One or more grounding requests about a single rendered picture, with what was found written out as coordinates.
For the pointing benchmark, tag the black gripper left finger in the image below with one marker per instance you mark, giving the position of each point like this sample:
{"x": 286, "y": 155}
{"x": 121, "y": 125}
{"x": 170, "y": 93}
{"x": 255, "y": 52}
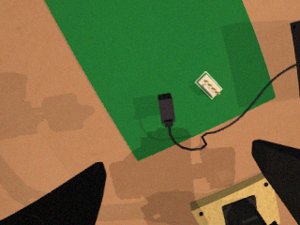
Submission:
{"x": 76, "y": 202}

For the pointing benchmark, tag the green circuit board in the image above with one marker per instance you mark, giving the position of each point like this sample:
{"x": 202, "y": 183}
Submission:
{"x": 204, "y": 52}

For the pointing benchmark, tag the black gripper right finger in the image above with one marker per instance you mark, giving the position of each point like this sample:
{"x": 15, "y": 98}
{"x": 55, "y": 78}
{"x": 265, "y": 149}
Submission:
{"x": 280, "y": 164}

